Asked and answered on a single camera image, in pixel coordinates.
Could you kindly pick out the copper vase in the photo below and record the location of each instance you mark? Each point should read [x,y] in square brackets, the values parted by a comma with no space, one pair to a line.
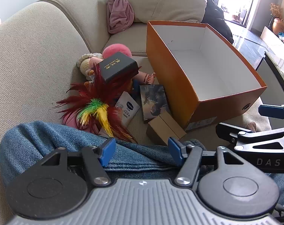
[277,27]

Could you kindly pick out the dried flower bunch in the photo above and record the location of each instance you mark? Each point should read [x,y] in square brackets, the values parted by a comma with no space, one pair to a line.
[276,9]

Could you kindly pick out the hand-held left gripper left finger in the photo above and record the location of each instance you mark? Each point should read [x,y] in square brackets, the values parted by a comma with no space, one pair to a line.
[108,151]

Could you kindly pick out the beige sofa cushion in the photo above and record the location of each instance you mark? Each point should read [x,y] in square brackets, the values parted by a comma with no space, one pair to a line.
[165,0]

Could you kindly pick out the white lotion tube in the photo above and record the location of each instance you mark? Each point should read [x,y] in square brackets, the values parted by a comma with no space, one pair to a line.
[128,109]

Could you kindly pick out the small brown cardboard box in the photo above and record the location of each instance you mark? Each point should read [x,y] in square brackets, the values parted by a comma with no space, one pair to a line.
[164,126]

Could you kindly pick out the dark picture box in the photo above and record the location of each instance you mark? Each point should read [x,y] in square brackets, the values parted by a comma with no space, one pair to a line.
[153,103]

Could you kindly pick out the crumpled pink cloth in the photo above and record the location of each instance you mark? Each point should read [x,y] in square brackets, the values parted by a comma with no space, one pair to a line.
[119,14]

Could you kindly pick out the person's blue jeans leg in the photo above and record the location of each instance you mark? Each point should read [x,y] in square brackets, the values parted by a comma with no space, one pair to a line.
[39,136]

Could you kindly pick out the black jacket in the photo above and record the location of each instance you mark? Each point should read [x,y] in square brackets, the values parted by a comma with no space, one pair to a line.
[217,16]

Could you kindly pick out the black gift box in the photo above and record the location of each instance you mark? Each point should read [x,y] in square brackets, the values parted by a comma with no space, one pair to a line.
[116,66]

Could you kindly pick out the beige fabric sofa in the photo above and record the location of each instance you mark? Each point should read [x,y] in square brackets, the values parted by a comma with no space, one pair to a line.
[39,63]

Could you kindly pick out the white low cabinet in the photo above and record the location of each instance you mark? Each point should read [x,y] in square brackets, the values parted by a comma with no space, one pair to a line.
[270,38]

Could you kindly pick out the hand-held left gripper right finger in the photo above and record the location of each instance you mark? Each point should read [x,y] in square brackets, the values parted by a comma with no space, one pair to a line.
[175,151]

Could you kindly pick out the pink plastic doll leg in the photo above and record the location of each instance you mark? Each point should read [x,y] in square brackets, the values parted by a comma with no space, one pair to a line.
[147,76]

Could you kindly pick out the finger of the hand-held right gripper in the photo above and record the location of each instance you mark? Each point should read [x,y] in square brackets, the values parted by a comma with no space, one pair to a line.
[270,110]
[228,131]

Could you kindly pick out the orange cardboard box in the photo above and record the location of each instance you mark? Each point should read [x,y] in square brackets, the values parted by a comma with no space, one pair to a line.
[170,75]

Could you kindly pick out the red feather toy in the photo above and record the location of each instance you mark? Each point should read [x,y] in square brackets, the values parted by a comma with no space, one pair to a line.
[97,93]

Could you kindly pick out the small doll with knit hat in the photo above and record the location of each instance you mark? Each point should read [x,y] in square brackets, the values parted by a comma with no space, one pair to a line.
[88,64]

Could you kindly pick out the blue packet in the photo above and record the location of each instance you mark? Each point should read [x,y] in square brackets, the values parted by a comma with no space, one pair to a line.
[283,35]

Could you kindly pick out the pink fluffy pompom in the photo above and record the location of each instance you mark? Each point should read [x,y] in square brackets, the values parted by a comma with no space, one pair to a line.
[111,50]

